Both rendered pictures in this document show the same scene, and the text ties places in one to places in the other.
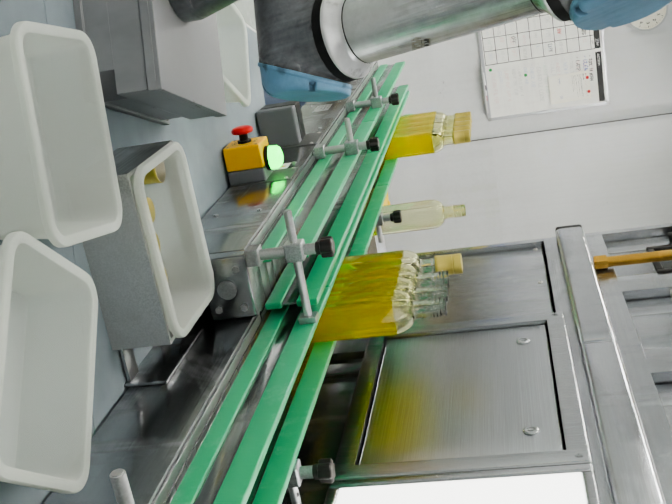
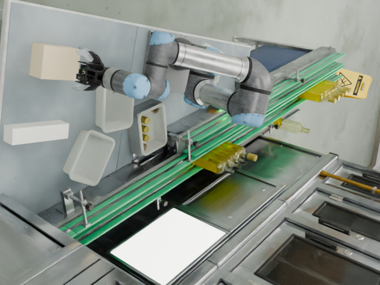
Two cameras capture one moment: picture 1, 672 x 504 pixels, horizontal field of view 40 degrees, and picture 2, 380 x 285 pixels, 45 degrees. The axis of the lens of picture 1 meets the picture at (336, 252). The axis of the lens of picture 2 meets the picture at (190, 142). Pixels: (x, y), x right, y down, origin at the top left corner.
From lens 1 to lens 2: 1.20 m
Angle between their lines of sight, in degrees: 28
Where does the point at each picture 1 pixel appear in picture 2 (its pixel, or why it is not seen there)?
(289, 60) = (188, 95)
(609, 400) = (258, 218)
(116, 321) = (131, 145)
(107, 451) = (112, 177)
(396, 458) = (193, 207)
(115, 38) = not seen: hidden behind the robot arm
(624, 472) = (235, 238)
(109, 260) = (131, 131)
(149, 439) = (122, 178)
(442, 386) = (227, 193)
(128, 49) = not seen: hidden behind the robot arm
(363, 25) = (202, 95)
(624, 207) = not seen: outside the picture
